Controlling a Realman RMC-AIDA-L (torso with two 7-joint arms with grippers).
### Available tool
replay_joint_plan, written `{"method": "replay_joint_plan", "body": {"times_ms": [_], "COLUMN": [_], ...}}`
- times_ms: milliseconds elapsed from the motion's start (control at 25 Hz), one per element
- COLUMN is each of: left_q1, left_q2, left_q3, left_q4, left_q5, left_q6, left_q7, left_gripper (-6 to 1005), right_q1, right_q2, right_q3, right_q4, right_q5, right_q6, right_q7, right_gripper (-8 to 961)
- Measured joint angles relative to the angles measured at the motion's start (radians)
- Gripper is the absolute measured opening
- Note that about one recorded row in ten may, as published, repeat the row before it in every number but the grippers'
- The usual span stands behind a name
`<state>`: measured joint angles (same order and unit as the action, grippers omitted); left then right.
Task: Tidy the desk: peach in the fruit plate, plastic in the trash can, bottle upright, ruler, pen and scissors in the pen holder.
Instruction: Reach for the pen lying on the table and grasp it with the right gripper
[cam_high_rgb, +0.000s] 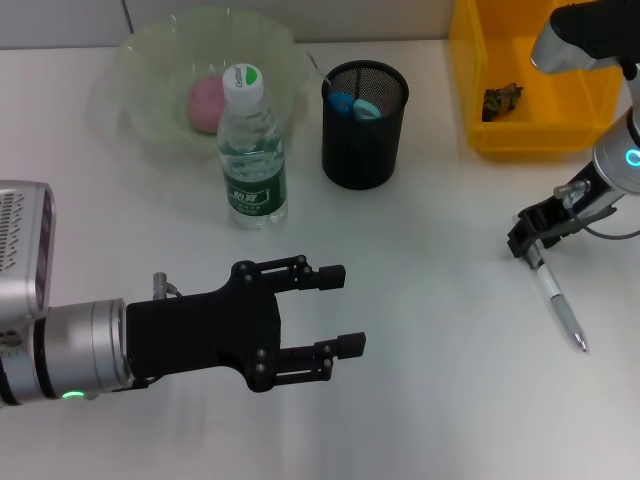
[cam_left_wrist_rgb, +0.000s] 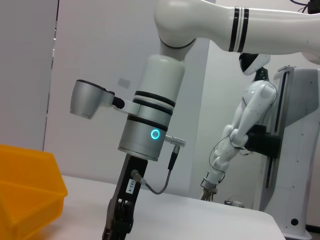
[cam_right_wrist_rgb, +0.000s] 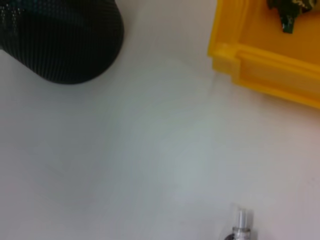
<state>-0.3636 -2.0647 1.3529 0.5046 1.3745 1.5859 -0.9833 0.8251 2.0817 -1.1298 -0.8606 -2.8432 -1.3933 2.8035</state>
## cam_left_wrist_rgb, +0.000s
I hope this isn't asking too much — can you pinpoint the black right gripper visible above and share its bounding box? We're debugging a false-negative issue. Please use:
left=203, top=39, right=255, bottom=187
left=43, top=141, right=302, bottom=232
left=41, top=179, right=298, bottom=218
left=101, top=153, right=149, bottom=240

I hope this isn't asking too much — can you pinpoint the yellow plastic bin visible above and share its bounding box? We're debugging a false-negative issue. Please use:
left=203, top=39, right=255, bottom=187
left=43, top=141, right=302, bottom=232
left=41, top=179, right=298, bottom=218
left=0, top=144, right=69, bottom=240

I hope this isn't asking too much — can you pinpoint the small grey background object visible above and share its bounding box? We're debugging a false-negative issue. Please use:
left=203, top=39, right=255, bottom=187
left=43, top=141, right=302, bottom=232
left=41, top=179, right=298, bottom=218
left=224, top=199, right=245, bottom=208

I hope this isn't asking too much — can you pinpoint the white grey robot stand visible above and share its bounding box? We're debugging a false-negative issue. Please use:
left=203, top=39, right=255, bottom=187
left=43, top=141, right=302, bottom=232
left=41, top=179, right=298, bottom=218
left=246, top=66, right=320, bottom=239

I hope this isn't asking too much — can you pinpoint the grey wall sticker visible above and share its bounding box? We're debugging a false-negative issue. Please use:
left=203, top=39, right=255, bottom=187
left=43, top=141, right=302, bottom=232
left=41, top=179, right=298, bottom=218
left=117, top=77, right=131, bottom=88

